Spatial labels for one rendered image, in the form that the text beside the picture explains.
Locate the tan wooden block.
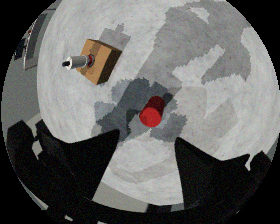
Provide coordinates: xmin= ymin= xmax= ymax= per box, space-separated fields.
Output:
xmin=76 ymin=38 xmax=122 ymax=84

